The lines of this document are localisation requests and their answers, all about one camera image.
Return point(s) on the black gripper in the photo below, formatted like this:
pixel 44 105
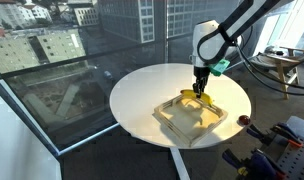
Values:
pixel 201 75

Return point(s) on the yellow banana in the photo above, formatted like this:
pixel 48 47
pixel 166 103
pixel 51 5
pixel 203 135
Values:
pixel 188 94

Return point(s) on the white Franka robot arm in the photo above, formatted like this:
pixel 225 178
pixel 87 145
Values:
pixel 208 40

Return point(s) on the shallow wooden tray box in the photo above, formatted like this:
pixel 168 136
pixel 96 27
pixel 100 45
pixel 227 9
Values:
pixel 190 123

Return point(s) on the dark red plum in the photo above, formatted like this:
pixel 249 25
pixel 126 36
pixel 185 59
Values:
pixel 244 120

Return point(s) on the window mullion bar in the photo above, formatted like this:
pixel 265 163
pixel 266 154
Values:
pixel 166 33

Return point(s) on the white table leg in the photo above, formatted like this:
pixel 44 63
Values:
pixel 179 165

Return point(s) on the wooden lounge chair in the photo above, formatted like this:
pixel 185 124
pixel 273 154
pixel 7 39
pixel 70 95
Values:
pixel 282 65

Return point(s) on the blue black clamp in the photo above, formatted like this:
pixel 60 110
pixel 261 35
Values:
pixel 258 165

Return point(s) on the blue clamp with orange tips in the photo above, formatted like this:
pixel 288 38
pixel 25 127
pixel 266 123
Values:
pixel 285 133

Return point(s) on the perforated metal board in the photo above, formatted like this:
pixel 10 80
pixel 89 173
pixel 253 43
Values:
pixel 297 160

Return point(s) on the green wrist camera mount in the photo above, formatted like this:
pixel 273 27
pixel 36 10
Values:
pixel 220 67

